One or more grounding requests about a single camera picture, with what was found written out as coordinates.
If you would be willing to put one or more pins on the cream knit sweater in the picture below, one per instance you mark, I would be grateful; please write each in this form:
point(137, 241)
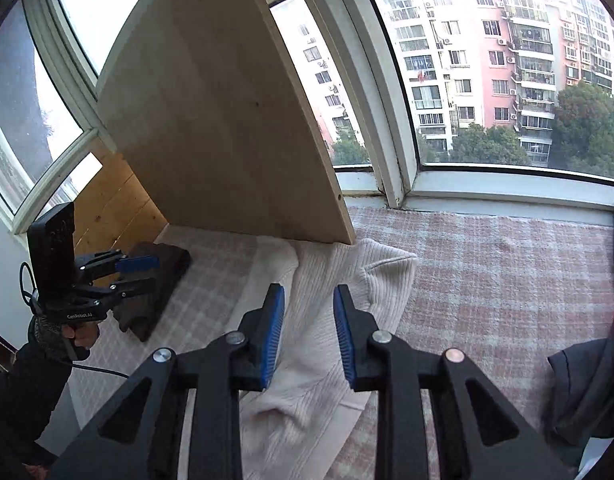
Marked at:
point(296, 428)

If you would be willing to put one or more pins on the black garment in pile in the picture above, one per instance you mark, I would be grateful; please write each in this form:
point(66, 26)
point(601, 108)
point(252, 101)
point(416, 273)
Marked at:
point(582, 401)

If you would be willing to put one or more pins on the pink plaid blanket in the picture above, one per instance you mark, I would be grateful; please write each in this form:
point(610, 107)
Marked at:
point(509, 292)

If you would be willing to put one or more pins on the wooden board panel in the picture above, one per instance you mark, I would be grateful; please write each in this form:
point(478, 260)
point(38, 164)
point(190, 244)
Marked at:
point(203, 101)

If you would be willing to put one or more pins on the left forearm black sleeve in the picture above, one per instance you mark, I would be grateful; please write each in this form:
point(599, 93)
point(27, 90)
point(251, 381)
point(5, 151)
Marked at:
point(29, 393)

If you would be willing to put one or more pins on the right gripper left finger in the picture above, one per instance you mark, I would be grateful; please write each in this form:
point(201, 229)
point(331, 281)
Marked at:
point(137, 434)

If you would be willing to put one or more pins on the left hand in knit glove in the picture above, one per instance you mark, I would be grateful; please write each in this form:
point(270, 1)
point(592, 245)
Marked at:
point(62, 342)

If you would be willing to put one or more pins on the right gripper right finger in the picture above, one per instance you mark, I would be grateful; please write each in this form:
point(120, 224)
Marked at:
point(479, 433)

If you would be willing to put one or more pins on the white garment in pile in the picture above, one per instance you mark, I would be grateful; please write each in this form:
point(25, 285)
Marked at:
point(593, 451)

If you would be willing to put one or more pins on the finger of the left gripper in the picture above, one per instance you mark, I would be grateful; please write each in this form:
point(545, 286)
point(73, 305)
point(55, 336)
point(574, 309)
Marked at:
point(102, 264)
point(119, 291)

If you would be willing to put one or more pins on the folded dark brown garment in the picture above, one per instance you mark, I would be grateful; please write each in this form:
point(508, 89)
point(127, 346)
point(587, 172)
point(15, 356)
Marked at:
point(140, 314)

